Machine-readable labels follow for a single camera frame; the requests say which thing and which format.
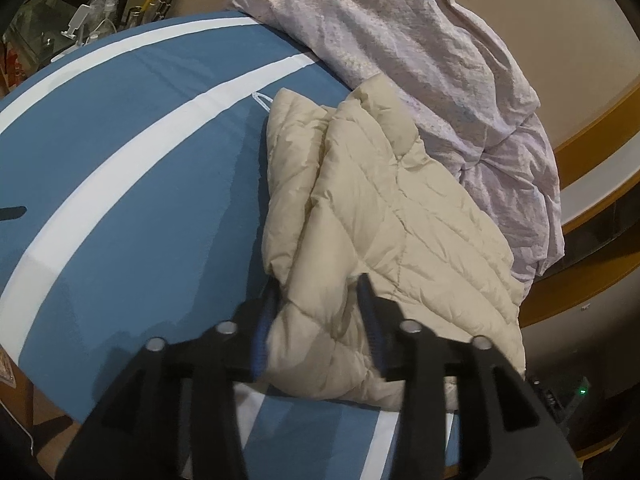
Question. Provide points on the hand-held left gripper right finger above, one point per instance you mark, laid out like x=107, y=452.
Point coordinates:
x=371, y=325

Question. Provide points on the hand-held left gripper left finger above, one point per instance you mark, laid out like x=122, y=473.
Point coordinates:
x=263, y=325

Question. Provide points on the beige puffer jacket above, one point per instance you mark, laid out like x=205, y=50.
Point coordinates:
x=390, y=220

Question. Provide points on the black device with green light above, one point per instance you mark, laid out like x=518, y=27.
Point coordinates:
x=565, y=400

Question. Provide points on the lilac floral duvet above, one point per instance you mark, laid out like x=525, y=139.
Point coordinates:
x=425, y=50

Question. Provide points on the small glass jar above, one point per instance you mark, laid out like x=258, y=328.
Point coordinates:
x=135, y=16

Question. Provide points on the white plastic bottle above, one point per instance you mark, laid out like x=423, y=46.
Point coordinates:
x=110, y=5

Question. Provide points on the white phone stand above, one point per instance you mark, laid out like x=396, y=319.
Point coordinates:
x=75, y=20

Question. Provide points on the glass bedside table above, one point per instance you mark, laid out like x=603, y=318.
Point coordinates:
x=35, y=25

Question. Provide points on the dark wardrobe with wooden frame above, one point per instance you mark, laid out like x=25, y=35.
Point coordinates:
x=600, y=132

